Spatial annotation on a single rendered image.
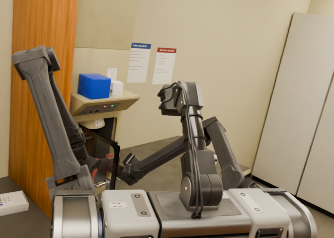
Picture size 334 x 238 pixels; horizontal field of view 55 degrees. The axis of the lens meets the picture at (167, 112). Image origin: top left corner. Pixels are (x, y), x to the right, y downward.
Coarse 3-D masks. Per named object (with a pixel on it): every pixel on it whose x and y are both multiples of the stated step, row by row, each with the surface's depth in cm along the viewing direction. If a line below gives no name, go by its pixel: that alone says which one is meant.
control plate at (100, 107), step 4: (104, 104) 145; (108, 104) 146; (112, 104) 149; (116, 104) 151; (88, 108) 141; (92, 108) 143; (96, 108) 145; (100, 108) 147; (104, 108) 149; (108, 108) 151; (112, 108) 154; (88, 112) 145; (92, 112) 147; (96, 112) 150; (100, 112) 152
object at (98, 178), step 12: (84, 132) 138; (84, 144) 139; (96, 144) 135; (108, 144) 130; (96, 156) 136; (108, 156) 131; (108, 168) 132; (96, 180) 138; (108, 180) 133; (96, 192) 139; (96, 204) 140
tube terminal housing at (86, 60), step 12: (84, 48) 139; (96, 48) 144; (84, 60) 141; (96, 60) 145; (108, 60) 150; (120, 60) 155; (84, 72) 143; (96, 72) 147; (120, 72) 158; (72, 84) 140; (84, 120) 151; (120, 120) 168
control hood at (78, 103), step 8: (72, 96) 139; (80, 96) 138; (112, 96) 147; (120, 96) 149; (128, 96) 152; (136, 96) 155; (72, 104) 140; (80, 104) 135; (88, 104) 137; (96, 104) 141; (120, 104) 154; (128, 104) 158; (72, 112) 140; (80, 112) 141; (104, 112) 155
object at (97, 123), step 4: (92, 120) 158; (96, 120) 160; (100, 120) 162; (80, 124) 157; (84, 124) 157; (88, 124) 157; (92, 124) 158; (96, 124) 159; (100, 124) 161; (104, 124) 166; (88, 128) 157; (92, 128) 158; (96, 128) 159
